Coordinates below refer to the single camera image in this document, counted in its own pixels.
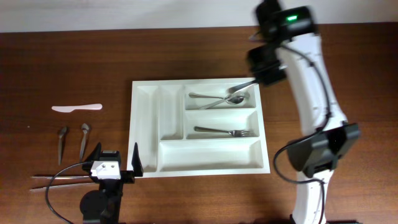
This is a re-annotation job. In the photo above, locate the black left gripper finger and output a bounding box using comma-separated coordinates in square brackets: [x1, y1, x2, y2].
[131, 142, 144, 177]
[85, 142, 101, 162]

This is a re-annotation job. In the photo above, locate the white cutlery tray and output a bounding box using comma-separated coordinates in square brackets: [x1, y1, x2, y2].
[128, 78, 270, 178]

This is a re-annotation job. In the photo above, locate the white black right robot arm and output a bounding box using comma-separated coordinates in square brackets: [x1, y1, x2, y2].
[127, 1, 360, 223]

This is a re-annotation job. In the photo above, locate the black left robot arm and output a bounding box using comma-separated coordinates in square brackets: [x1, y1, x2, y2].
[80, 143, 135, 223]

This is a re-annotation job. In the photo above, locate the lower metal chopstick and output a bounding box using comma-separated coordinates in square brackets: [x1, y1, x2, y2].
[29, 182, 95, 192]

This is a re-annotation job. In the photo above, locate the metal chopstick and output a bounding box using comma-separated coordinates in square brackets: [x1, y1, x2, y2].
[29, 182, 95, 192]
[31, 175, 89, 180]

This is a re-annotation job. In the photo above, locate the small metal spoon right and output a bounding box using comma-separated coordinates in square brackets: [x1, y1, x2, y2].
[79, 123, 90, 162]

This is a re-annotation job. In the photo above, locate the small metal spoon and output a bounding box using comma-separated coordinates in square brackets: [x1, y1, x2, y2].
[58, 126, 68, 165]
[79, 123, 90, 162]

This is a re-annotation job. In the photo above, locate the upper metal chopstick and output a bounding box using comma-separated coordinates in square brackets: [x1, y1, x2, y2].
[31, 175, 89, 180]

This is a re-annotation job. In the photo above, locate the small metal spoon left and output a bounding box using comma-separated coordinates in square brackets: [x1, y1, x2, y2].
[58, 126, 68, 165]

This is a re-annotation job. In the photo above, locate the pink plastic knife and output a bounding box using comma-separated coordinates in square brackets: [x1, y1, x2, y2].
[51, 103, 103, 113]

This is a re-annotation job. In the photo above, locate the black left camera cable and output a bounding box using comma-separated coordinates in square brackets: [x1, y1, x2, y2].
[44, 161, 94, 224]

